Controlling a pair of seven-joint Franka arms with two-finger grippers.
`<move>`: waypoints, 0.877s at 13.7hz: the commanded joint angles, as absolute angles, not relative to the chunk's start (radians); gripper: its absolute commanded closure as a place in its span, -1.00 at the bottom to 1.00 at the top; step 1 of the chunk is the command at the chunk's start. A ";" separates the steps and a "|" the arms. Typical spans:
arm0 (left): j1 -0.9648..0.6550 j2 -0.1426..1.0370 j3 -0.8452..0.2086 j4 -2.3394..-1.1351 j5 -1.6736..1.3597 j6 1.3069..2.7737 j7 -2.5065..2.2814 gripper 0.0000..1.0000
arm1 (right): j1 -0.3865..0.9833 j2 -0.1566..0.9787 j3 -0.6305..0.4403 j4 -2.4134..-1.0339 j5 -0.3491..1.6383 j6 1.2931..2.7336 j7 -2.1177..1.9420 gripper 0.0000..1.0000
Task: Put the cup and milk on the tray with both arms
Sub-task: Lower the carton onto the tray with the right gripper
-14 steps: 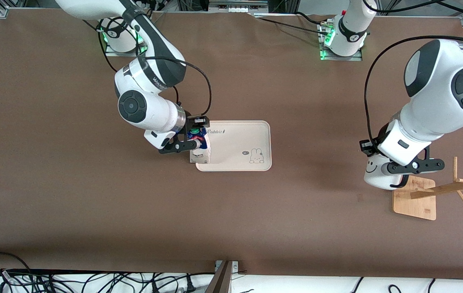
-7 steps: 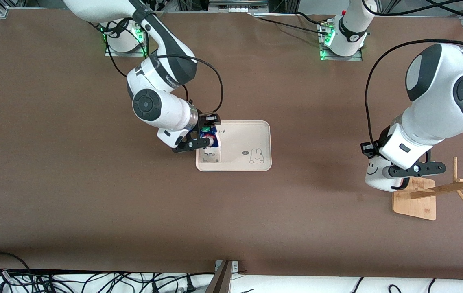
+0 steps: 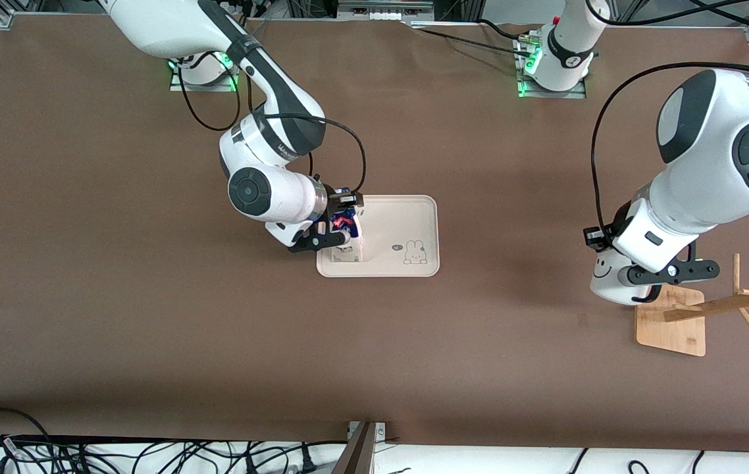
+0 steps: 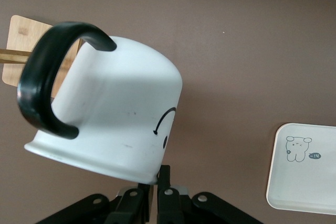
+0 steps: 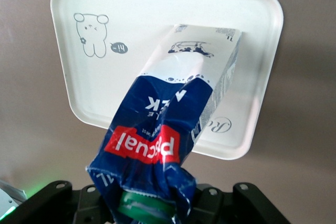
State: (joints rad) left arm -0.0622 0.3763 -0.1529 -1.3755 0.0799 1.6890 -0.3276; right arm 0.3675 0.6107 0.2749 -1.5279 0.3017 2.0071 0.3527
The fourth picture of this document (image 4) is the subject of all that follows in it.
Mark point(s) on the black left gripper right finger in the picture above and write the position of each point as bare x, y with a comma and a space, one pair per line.
168, 203

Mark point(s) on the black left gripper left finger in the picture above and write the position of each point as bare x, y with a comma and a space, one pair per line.
131, 208

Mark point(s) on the white rabbit print tray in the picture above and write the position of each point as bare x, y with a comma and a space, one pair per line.
302, 182

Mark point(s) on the wooden mug stand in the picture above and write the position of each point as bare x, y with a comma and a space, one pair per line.
18, 37

